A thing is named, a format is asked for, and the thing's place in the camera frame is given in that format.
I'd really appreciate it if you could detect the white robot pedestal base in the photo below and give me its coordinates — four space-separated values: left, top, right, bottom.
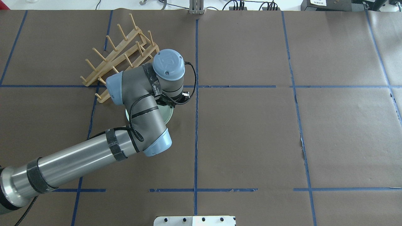
153 215 236 226

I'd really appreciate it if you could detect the grey metal bracket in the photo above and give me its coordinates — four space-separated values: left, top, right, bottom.
188 0 205 15

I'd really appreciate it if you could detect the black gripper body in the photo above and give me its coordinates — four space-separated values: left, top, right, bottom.
155 90 193 108

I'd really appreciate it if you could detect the wooden dish rack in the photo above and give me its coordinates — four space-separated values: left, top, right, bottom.
80 13 160 87

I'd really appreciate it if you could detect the light green ceramic plate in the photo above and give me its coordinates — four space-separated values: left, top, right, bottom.
125 102 173 133

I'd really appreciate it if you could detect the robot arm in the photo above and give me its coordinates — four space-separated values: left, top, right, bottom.
1 49 193 214

